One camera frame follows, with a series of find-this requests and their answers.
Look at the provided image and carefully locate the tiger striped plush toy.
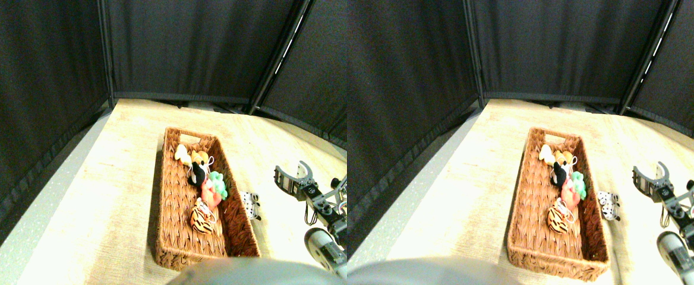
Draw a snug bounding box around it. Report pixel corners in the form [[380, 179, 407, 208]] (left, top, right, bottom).
[[190, 199, 217, 235], [547, 199, 575, 235]]

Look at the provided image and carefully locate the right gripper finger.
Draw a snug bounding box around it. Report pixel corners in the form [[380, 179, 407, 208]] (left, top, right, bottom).
[[296, 160, 314, 185], [632, 165, 657, 196], [654, 161, 672, 185], [273, 165, 299, 196]]

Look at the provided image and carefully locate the white black-spotted plush toy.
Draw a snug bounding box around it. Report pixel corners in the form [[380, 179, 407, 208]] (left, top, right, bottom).
[[597, 191, 622, 222], [240, 191, 262, 222]]

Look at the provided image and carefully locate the black and white plush toy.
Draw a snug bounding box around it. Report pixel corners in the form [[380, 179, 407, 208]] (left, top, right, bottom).
[[551, 161, 571, 186], [188, 161, 210, 188]]

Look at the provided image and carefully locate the green plush toy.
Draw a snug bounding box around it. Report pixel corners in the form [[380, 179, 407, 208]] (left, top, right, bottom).
[[570, 172, 588, 200], [209, 172, 229, 200]]

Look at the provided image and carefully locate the brown wicker basket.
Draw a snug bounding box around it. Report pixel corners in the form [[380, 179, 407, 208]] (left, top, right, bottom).
[[155, 128, 261, 272], [506, 128, 611, 281]]

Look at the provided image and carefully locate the red plush toy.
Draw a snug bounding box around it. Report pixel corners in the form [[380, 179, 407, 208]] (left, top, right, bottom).
[[200, 177, 223, 210], [561, 177, 583, 212]]

